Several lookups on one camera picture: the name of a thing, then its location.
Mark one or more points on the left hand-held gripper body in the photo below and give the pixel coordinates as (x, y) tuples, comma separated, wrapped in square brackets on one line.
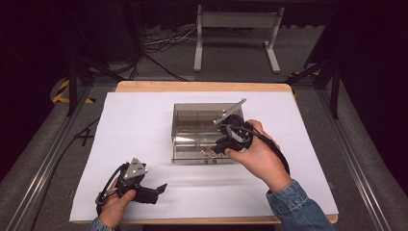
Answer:
[(133, 171)]

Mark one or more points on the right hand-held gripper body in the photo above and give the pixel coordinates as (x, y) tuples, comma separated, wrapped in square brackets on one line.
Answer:
[(235, 128)]

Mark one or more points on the clear plastic drawer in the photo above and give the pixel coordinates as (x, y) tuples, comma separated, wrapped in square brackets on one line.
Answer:
[(192, 157)]

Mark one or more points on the smoky clear plastic organiser box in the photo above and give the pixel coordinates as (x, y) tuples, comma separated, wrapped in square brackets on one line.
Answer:
[(195, 125)]

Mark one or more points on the person's left hand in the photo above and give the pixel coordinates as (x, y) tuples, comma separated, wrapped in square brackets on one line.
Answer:
[(114, 208)]

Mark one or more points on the person's right hand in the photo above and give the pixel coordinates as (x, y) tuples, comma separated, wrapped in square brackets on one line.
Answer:
[(261, 157)]

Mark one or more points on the white paper sheet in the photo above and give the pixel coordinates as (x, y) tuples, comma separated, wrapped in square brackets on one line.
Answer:
[(144, 128)]

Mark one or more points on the black metal stand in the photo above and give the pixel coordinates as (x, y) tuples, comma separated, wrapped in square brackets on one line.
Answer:
[(333, 83), (73, 83)]

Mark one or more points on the white metal stand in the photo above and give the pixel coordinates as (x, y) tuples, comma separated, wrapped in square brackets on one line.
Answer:
[(237, 20)]

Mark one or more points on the aluminium rail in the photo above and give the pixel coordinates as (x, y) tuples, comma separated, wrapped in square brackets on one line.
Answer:
[(352, 160), (51, 150)]

